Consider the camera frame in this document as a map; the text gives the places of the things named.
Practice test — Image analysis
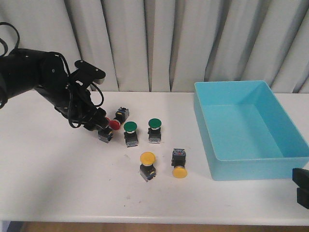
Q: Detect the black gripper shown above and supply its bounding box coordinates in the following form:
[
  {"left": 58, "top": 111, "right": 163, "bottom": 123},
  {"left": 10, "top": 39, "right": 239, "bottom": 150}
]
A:
[{"left": 36, "top": 77, "right": 109, "bottom": 131}]

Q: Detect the red push button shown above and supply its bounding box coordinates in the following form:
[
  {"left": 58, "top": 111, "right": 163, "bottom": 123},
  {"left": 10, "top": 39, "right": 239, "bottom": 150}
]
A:
[
  {"left": 114, "top": 107, "right": 129, "bottom": 124},
  {"left": 98, "top": 117, "right": 121, "bottom": 143}
]

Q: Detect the white pleated curtain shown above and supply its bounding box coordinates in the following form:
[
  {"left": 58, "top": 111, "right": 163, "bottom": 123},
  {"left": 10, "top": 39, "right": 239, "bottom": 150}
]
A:
[{"left": 0, "top": 0, "right": 309, "bottom": 93}]

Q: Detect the light blue plastic box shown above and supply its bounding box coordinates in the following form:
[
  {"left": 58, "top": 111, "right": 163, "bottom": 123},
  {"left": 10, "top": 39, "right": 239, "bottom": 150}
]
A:
[{"left": 194, "top": 80, "right": 309, "bottom": 181}]

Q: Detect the green push button left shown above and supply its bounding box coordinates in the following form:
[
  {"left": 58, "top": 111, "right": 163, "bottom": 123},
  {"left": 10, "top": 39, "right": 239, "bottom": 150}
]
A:
[{"left": 124, "top": 121, "right": 139, "bottom": 147}]

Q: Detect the red push button lying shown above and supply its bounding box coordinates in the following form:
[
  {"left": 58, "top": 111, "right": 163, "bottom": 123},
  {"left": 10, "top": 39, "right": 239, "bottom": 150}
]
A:
[{"left": 114, "top": 107, "right": 129, "bottom": 124}]

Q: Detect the green push button right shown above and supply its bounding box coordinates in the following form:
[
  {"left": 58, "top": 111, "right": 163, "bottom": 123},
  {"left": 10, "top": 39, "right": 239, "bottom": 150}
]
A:
[{"left": 148, "top": 118, "right": 162, "bottom": 144}]

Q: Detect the yellow push button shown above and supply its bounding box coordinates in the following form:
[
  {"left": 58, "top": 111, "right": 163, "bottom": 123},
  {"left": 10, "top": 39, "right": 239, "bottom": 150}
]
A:
[
  {"left": 171, "top": 148, "right": 187, "bottom": 178},
  {"left": 140, "top": 152, "right": 156, "bottom": 182}
]

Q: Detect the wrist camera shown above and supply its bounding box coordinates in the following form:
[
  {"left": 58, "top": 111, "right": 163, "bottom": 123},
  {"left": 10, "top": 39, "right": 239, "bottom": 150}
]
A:
[{"left": 70, "top": 60, "right": 106, "bottom": 89}]

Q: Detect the yellow push button lying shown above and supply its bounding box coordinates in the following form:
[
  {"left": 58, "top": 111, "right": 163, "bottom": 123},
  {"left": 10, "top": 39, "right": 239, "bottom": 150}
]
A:
[{"left": 171, "top": 148, "right": 187, "bottom": 178}]

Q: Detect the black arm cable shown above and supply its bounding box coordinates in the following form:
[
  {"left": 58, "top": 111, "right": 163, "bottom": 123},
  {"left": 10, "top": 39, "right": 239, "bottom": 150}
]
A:
[{"left": 0, "top": 22, "right": 105, "bottom": 129}]

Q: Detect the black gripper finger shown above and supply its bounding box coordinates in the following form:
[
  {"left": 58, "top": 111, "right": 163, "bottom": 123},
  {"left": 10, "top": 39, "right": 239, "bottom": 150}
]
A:
[
  {"left": 296, "top": 188, "right": 309, "bottom": 209},
  {"left": 292, "top": 168, "right": 309, "bottom": 188}
]

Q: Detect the green push button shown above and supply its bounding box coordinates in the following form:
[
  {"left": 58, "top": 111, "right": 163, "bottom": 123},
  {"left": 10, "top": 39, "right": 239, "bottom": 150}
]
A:
[
  {"left": 148, "top": 118, "right": 162, "bottom": 144},
  {"left": 124, "top": 121, "right": 139, "bottom": 147}
]

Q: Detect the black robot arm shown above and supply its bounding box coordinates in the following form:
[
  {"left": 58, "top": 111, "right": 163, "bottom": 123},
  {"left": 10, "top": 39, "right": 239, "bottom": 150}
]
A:
[{"left": 0, "top": 49, "right": 109, "bottom": 131}]

